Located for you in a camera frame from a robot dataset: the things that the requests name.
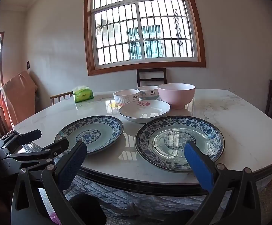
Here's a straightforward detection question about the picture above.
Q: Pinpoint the white floral deep plate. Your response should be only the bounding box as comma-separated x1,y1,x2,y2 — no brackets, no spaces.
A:
119,100,171,124

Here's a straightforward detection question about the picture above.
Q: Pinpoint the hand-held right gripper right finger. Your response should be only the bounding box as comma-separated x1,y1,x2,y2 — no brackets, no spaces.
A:
184,142,262,225

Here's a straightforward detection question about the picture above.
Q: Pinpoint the large pink bowl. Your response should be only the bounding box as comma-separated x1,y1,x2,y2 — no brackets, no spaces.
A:
157,83,196,109

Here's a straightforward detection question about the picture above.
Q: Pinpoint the white dog print bowl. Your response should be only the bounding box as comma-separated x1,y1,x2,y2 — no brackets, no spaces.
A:
136,85,161,101

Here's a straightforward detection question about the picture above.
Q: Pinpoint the green tissue pack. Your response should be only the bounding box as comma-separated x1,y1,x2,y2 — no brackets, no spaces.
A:
72,85,94,103

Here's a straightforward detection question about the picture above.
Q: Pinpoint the small blue patterned plate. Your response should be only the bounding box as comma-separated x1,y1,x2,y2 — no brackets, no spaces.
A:
55,115,124,155

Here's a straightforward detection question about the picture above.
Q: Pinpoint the light wooden chair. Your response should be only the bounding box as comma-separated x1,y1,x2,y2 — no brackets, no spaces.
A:
50,91,74,105

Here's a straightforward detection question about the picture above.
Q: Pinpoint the white rabbit print bowl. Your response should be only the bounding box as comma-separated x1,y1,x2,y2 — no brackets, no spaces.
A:
113,89,140,107

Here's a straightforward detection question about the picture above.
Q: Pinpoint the dark wooden chair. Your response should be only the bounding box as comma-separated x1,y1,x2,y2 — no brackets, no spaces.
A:
136,68,167,88

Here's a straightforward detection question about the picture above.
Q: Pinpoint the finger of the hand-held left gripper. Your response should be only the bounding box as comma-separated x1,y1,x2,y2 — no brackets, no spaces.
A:
9,138,69,170
0,129,42,156

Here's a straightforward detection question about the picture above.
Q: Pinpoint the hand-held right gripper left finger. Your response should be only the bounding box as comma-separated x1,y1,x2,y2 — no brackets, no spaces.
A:
10,141,88,225

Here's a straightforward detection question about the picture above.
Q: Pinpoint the large blue patterned plate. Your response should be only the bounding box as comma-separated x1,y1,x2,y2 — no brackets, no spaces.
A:
135,116,225,173

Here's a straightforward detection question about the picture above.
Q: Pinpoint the large brown-framed barred window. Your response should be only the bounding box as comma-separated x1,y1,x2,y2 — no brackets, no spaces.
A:
84,0,207,77

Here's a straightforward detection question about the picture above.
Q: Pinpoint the orange cloth cover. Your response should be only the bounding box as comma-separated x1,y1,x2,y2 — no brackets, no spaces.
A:
0,70,38,127

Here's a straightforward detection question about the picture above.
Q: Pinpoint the grey quilted table skirt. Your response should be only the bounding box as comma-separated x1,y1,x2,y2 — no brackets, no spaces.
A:
63,176,235,216

